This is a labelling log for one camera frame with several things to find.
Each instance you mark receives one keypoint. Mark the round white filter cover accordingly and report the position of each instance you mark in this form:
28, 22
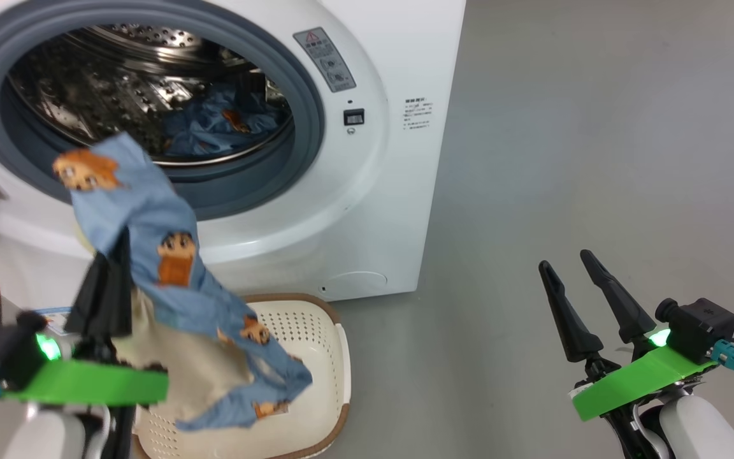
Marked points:
357, 282

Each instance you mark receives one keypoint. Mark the white front-load washing machine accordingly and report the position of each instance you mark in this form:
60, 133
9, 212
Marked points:
316, 210

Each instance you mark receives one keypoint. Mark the grey warning label sticker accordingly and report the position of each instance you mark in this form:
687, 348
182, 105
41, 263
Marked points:
325, 58

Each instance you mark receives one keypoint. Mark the blue energy label sticker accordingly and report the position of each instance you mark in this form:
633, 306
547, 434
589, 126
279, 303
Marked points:
55, 319

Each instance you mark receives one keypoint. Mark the cream basket with brown rim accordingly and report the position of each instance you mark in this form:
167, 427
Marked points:
316, 382

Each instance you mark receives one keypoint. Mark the blue cartoon print garment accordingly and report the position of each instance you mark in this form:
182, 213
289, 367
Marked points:
214, 124

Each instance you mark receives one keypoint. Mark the blue garment with beige lining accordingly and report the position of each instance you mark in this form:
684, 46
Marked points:
144, 210

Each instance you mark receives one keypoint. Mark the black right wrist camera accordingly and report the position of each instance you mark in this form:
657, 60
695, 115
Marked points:
701, 325

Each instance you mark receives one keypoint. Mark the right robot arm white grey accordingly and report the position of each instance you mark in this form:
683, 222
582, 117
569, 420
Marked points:
705, 427

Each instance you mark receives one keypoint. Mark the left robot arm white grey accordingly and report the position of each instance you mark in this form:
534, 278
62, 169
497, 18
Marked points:
35, 433

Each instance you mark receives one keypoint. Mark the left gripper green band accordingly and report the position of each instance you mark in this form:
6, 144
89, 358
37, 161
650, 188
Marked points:
86, 382

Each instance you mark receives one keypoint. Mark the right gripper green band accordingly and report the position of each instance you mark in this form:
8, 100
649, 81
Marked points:
634, 379

